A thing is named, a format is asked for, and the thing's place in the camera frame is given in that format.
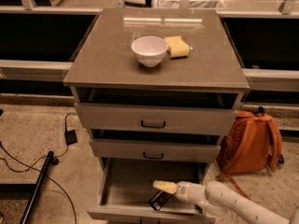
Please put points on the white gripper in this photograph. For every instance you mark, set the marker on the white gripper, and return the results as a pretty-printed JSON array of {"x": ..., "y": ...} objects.
[{"x": 184, "y": 191}]

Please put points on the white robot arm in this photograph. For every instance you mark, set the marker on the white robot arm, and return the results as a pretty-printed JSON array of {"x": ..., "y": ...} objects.
[{"x": 216, "y": 199}]

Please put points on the bottom grey drawer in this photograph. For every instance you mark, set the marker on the bottom grey drawer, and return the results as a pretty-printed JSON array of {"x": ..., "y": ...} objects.
[{"x": 127, "y": 187}]

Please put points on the grey drawer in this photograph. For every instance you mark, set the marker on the grey drawer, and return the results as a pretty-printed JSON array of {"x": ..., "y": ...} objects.
[
  {"x": 127, "y": 187},
  {"x": 153, "y": 151},
  {"x": 158, "y": 119}
]

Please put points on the middle grey drawer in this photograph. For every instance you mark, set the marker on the middle grey drawer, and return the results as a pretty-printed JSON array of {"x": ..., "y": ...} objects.
[{"x": 153, "y": 151}]

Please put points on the grey drawer cabinet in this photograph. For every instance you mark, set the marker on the grey drawer cabinet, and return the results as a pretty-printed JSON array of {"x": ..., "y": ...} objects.
[{"x": 106, "y": 71}]

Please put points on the top grey drawer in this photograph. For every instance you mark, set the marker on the top grey drawer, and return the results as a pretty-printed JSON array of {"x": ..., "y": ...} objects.
[{"x": 158, "y": 119}]

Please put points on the orange backpack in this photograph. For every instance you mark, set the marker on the orange backpack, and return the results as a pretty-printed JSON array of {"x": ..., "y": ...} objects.
[{"x": 254, "y": 142}]

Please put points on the black power adapter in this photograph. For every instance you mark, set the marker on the black power adapter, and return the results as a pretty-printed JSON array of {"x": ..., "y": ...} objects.
[{"x": 70, "y": 137}]

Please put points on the white bowl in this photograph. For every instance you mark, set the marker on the white bowl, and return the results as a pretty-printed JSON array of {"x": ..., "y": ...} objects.
[{"x": 149, "y": 50}]

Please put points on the yellow sponge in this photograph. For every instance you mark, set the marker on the yellow sponge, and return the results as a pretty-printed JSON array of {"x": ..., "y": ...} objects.
[{"x": 177, "y": 47}]

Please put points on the black pole on floor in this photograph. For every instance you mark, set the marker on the black pole on floor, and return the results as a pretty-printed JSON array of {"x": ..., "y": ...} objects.
[{"x": 37, "y": 188}]

